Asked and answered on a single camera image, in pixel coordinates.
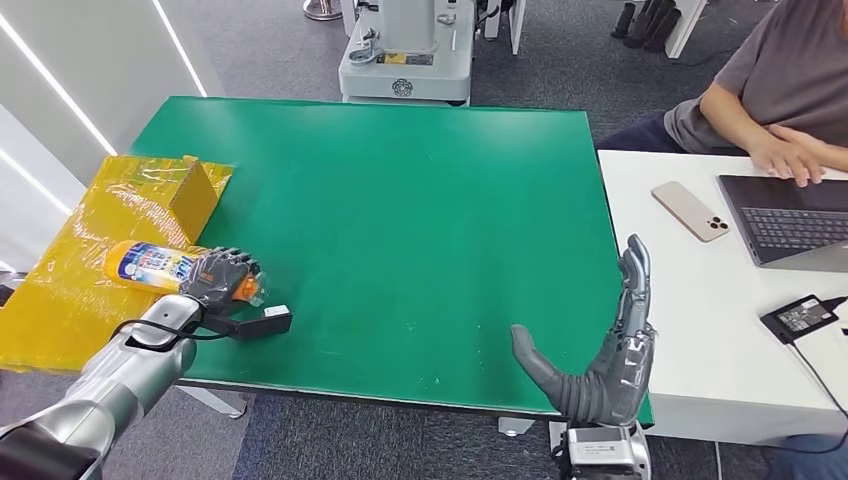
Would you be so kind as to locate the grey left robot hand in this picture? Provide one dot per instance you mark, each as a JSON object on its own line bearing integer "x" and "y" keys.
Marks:
{"x": 218, "y": 278}

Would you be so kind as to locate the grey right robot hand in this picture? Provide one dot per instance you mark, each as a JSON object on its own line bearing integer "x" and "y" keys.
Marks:
{"x": 616, "y": 384}

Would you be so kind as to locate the orange plastic bottle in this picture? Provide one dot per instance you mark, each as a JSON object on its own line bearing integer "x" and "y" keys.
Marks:
{"x": 149, "y": 265}

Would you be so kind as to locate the person's forearm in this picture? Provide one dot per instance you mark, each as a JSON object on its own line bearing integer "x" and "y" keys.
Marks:
{"x": 735, "y": 119}

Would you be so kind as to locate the white robot base machine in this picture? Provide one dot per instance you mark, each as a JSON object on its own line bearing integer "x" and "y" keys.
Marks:
{"x": 411, "y": 66}

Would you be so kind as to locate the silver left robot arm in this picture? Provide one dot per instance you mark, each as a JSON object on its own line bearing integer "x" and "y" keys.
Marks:
{"x": 119, "y": 384}

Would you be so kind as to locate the white desk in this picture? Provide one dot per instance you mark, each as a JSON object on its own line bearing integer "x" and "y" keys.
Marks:
{"x": 702, "y": 318}

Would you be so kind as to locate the white table foot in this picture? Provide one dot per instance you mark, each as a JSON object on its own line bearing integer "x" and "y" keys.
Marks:
{"x": 513, "y": 427}

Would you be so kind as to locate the yellow taped cardboard box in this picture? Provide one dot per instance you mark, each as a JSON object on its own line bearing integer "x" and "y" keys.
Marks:
{"x": 66, "y": 318}

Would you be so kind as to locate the beige smartphone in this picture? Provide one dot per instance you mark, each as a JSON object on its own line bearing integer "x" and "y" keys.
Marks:
{"x": 689, "y": 212}

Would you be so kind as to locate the green top table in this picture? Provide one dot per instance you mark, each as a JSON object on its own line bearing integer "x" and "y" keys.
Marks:
{"x": 397, "y": 218}

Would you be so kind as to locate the black power adapter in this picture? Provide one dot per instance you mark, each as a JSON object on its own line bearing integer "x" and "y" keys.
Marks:
{"x": 798, "y": 319}

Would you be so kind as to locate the dark grey laptop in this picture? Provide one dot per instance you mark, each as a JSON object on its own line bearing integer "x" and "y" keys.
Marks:
{"x": 788, "y": 225}

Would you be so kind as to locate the person's hand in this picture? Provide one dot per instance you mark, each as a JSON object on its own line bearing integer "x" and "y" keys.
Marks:
{"x": 788, "y": 156}

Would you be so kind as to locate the chrome stand base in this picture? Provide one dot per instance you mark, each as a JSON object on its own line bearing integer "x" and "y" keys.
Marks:
{"x": 322, "y": 10}

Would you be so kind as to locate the person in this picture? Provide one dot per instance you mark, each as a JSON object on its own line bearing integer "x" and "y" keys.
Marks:
{"x": 788, "y": 73}

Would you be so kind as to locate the black boots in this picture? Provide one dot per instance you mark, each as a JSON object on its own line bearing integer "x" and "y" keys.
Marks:
{"x": 649, "y": 23}

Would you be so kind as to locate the white furniture panel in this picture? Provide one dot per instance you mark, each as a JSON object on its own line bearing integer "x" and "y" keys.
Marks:
{"x": 686, "y": 26}

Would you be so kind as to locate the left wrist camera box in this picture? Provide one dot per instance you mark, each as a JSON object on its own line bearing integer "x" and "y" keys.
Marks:
{"x": 262, "y": 323}

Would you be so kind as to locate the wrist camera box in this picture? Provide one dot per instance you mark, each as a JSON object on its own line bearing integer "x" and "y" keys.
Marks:
{"x": 262, "y": 323}
{"x": 599, "y": 447}

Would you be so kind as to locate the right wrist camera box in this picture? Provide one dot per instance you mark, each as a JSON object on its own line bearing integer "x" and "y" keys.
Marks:
{"x": 599, "y": 447}

